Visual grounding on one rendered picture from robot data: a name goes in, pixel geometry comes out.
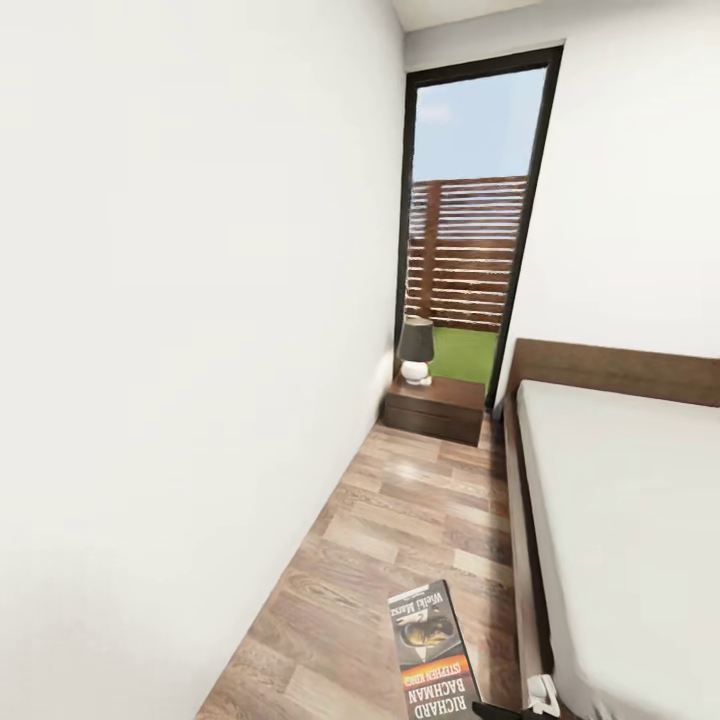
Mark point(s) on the fixed window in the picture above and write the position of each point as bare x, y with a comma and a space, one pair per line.
473, 141

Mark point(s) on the hardback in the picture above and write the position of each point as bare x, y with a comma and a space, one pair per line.
438, 677

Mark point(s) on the bed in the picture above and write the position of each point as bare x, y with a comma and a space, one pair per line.
613, 467

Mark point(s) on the nightstand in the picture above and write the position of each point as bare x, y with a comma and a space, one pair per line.
439, 407

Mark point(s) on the table lamp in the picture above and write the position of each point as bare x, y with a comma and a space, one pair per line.
416, 349

